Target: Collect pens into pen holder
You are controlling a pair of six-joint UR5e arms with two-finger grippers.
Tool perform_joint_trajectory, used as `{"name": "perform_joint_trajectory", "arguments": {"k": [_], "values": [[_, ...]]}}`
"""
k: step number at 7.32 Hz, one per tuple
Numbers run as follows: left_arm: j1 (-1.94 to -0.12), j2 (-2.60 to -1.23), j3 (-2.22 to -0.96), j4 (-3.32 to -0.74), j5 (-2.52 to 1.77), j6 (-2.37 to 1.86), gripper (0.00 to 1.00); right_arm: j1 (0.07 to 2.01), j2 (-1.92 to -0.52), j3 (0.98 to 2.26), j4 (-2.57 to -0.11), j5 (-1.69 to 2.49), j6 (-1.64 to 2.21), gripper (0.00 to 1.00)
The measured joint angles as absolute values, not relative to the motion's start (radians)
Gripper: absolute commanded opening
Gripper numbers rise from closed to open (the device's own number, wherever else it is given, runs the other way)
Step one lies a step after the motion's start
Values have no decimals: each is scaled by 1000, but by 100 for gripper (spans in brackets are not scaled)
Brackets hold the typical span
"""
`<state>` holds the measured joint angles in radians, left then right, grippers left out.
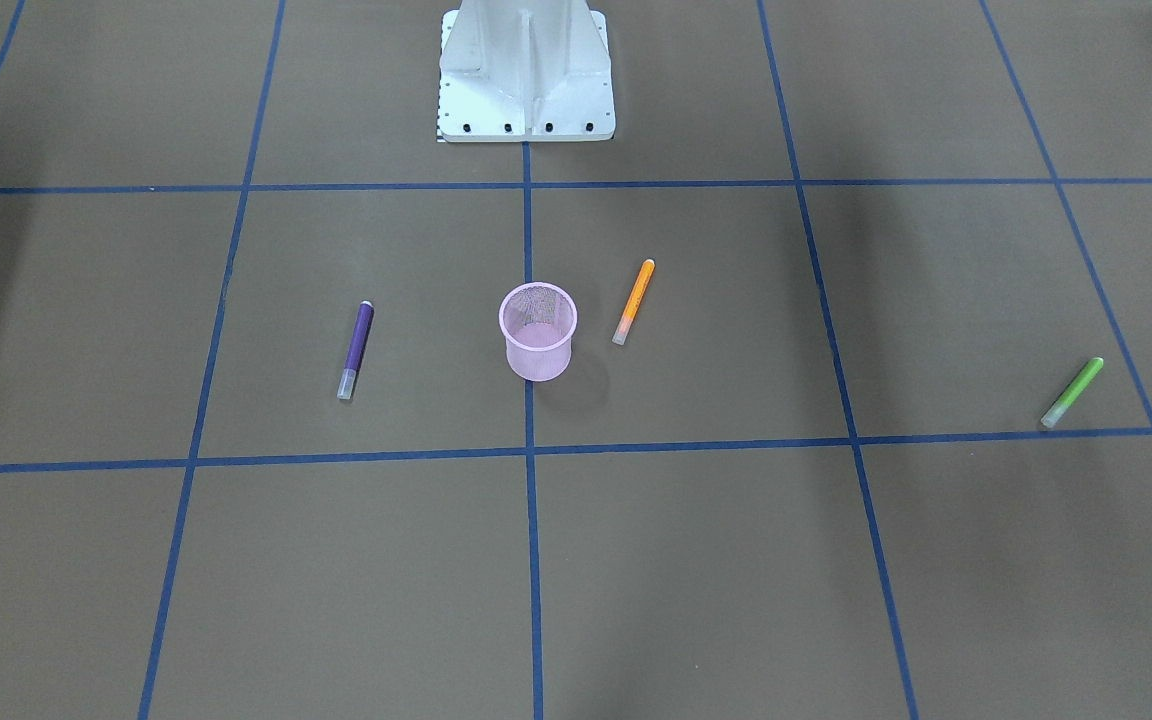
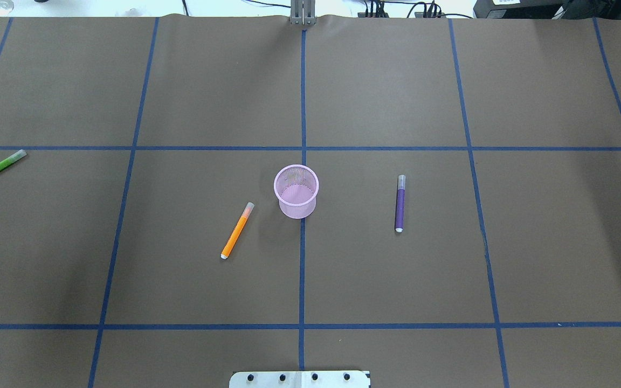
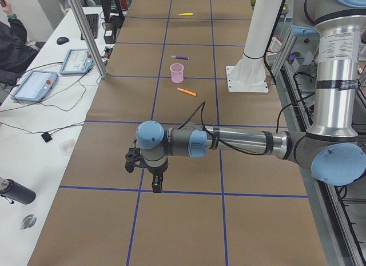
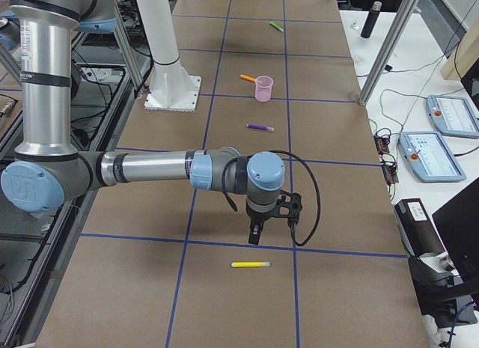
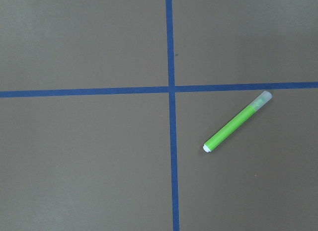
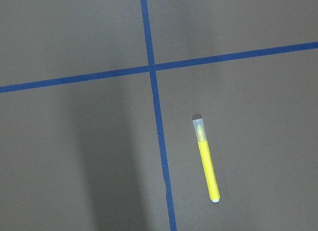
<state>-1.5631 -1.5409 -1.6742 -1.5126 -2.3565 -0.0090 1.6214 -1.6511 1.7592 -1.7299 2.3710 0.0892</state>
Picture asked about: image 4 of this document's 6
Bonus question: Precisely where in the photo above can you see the purple marker pen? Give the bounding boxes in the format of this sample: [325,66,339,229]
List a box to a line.
[246,123,275,132]

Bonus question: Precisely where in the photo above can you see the green marker pen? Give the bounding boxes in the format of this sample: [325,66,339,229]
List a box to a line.
[269,21,284,33]

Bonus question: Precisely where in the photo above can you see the black monitor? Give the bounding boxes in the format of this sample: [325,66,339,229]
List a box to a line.
[432,179,479,281]

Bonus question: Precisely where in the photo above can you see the far teach pendant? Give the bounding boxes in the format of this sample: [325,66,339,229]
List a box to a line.
[426,95,478,138]

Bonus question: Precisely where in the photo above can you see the orange marker pen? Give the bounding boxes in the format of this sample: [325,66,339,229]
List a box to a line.
[239,74,256,82]

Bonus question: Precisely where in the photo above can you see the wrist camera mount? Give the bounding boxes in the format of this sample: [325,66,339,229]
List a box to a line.
[275,190,302,228]

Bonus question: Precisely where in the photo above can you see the aluminium frame post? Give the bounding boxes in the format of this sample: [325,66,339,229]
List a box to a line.
[357,0,419,106]

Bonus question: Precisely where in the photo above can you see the near teach pendant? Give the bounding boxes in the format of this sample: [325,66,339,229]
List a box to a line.
[399,131,466,183]

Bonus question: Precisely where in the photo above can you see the small circuit boards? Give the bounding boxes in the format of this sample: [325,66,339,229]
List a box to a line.
[373,134,399,186]

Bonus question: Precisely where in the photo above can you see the black water bottle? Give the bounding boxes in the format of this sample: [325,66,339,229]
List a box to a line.
[360,1,382,38]

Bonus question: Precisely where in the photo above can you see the black brown box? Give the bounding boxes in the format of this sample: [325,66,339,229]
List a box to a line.
[394,198,445,258]

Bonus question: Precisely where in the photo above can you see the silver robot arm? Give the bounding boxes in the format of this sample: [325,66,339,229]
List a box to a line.
[1,0,285,244]

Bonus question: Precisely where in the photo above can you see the white camera pillar base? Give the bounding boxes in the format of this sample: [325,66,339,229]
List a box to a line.
[136,0,201,112]

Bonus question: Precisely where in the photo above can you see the yellow marker pen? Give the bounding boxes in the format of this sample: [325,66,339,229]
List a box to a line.
[231,261,271,269]

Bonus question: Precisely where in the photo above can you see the teach pendant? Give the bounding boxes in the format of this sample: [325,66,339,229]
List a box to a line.
[426,95,478,138]
[399,131,466,183]

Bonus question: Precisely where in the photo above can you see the black camera cable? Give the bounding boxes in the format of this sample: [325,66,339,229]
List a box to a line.
[220,150,321,247]

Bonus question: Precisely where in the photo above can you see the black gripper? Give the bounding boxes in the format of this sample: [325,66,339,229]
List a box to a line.
[246,201,280,245]

